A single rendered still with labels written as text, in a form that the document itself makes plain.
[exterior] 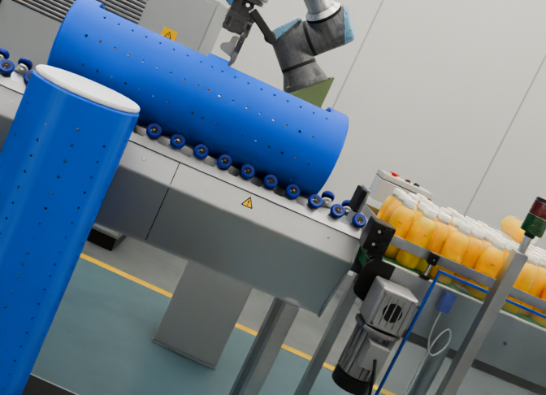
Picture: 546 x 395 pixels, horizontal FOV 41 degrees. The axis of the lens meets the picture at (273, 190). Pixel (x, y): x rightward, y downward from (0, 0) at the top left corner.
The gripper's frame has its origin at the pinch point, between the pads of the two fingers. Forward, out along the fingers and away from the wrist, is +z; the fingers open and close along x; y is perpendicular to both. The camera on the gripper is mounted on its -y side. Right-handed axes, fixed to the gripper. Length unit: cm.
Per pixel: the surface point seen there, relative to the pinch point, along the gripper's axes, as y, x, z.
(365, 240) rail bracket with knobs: -55, 24, 30
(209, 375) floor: -45, -60, 123
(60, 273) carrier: 20, 41, 66
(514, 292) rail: -105, 21, 27
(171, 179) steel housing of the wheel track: 3.0, 13.5, 37.5
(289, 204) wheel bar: -32.2, 11.6, 30.9
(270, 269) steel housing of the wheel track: -36, 10, 52
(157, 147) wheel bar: 10.5, 11.5, 30.9
